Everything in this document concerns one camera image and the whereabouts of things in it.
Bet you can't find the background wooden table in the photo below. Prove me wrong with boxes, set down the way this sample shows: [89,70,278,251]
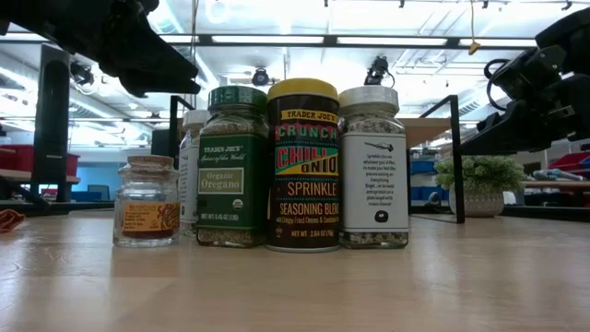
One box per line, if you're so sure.
[523,180,590,191]

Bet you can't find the oregano jar green lid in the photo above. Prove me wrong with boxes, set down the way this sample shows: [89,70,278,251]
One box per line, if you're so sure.
[195,85,270,249]

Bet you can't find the yellow hanging tag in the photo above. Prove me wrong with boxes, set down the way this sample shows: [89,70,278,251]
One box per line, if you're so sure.
[467,0,482,56]

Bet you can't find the black overhead crossbar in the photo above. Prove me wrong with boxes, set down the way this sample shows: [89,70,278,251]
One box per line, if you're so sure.
[0,31,538,50]

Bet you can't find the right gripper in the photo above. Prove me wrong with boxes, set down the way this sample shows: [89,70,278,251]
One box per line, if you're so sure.
[459,45,577,156]

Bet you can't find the black camera with cable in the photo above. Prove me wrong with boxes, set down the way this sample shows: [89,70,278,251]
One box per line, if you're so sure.
[363,55,396,88]

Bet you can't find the everything bagel seasoning jar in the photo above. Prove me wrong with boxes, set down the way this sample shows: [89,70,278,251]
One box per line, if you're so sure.
[337,85,410,251]
[178,109,213,237]

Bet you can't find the black wire shelf rack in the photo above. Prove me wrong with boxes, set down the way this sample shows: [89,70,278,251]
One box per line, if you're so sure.
[169,94,466,225]

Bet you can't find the black clamp mounted camera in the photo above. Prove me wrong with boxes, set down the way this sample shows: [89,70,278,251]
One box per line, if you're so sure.
[69,61,96,88]

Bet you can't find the black round camera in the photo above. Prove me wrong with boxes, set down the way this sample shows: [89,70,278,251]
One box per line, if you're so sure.
[251,67,270,88]

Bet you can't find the red and blue bin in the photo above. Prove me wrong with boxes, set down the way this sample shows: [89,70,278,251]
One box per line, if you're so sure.
[548,150,590,172]

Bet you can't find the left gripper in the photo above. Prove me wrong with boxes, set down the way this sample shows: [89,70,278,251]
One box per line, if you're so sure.
[54,0,202,99]

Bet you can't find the potted green plant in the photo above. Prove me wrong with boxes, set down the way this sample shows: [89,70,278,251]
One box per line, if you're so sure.
[433,155,527,219]

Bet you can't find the red storage bins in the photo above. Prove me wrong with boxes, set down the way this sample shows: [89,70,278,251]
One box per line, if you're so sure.
[0,144,81,179]

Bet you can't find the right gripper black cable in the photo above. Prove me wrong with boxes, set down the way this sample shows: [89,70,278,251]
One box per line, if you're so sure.
[482,57,511,112]

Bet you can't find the blue storage bins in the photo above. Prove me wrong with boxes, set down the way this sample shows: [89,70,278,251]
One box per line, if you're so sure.
[408,159,438,202]

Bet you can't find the orange folded cloth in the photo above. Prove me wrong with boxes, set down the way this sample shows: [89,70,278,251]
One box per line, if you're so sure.
[0,208,27,234]

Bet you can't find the black upright column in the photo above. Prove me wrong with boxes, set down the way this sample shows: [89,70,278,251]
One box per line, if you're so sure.
[30,43,72,203]

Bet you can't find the chili onion jar yellow lid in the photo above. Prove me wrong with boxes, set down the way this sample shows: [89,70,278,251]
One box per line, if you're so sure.
[265,77,342,254]

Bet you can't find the small glass jar cork lid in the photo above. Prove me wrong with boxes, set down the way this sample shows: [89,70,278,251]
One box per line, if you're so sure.
[112,155,182,248]

